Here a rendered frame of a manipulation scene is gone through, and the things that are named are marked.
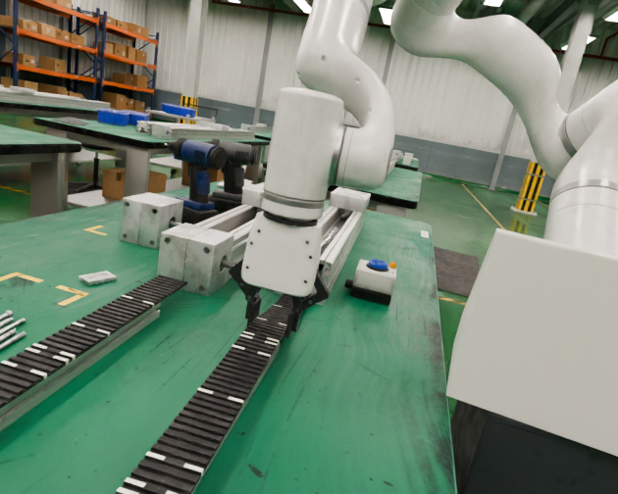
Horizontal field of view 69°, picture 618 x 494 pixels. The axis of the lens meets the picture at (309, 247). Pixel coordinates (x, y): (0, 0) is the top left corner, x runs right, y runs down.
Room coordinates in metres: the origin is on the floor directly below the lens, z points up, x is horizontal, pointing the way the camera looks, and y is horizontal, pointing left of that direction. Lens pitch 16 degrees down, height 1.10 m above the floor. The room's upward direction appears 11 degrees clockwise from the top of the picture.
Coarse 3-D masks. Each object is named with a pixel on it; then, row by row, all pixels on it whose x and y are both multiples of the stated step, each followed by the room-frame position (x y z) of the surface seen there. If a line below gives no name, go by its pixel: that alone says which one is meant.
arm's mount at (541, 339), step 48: (528, 240) 0.53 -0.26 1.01; (480, 288) 0.54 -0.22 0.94; (528, 288) 0.53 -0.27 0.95; (576, 288) 0.51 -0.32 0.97; (480, 336) 0.54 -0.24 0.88; (528, 336) 0.52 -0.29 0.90; (576, 336) 0.50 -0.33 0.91; (480, 384) 0.53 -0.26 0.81; (528, 384) 0.51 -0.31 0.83; (576, 384) 0.50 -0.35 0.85; (576, 432) 0.49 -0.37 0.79
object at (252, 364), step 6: (228, 354) 0.48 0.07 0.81; (222, 360) 0.47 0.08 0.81; (228, 360) 0.47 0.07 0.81; (234, 360) 0.47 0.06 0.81; (240, 360) 0.48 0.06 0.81; (246, 360) 0.48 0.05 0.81; (252, 360) 0.48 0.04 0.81; (246, 366) 0.47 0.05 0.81; (252, 366) 0.47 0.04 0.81; (258, 366) 0.47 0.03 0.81; (264, 366) 0.47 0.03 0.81
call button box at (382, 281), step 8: (360, 264) 0.88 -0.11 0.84; (368, 264) 0.88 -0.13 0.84; (360, 272) 0.84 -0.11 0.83; (368, 272) 0.84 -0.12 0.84; (376, 272) 0.84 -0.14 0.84; (384, 272) 0.85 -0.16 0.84; (392, 272) 0.86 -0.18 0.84; (352, 280) 0.88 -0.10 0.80; (360, 280) 0.84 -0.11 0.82; (368, 280) 0.84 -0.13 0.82; (376, 280) 0.84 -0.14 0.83; (384, 280) 0.84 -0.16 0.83; (392, 280) 0.83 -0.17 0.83; (352, 288) 0.84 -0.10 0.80; (360, 288) 0.84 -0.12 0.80; (368, 288) 0.84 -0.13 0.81; (376, 288) 0.84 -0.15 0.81; (384, 288) 0.83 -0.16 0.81; (392, 288) 0.83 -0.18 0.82; (352, 296) 0.84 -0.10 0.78; (360, 296) 0.84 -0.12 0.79; (368, 296) 0.84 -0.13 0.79; (376, 296) 0.84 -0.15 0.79; (384, 296) 0.83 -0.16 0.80; (384, 304) 0.83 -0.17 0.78
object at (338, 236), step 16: (336, 208) 1.33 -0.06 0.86; (336, 224) 1.23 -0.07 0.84; (352, 224) 1.13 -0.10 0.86; (336, 240) 0.94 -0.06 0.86; (352, 240) 1.18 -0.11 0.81; (320, 256) 0.90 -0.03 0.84; (336, 256) 0.83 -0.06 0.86; (320, 272) 0.81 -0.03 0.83; (336, 272) 0.90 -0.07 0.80; (320, 304) 0.77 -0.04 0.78
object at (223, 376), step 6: (216, 372) 0.44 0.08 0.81; (222, 372) 0.44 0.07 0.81; (228, 372) 0.44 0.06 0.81; (216, 378) 0.43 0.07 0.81; (222, 378) 0.43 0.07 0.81; (228, 378) 0.43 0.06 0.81; (234, 378) 0.44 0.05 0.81; (240, 378) 0.44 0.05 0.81; (246, 378) 0.44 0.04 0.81; (234, 384) 0.43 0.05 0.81; (240, 384) 0.43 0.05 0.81; (246, 384) 0.43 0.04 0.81; (252, 384) 0.44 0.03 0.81
